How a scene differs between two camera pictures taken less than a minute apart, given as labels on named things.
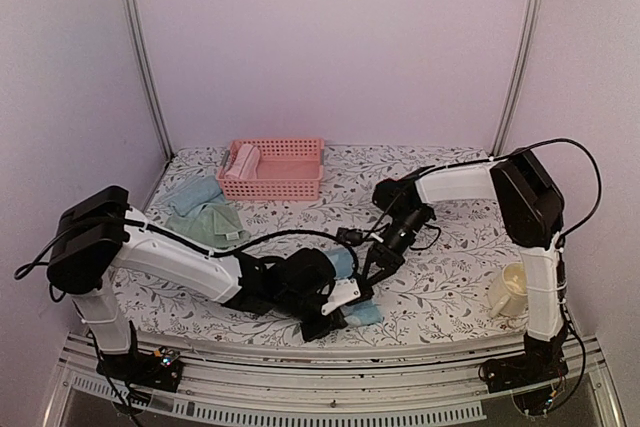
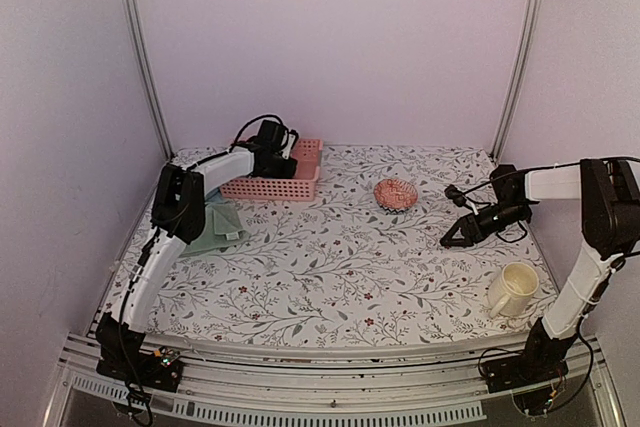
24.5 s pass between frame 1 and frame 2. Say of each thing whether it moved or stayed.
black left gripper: moved
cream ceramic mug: stayed
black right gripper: moved
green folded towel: stayed
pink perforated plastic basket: stayed
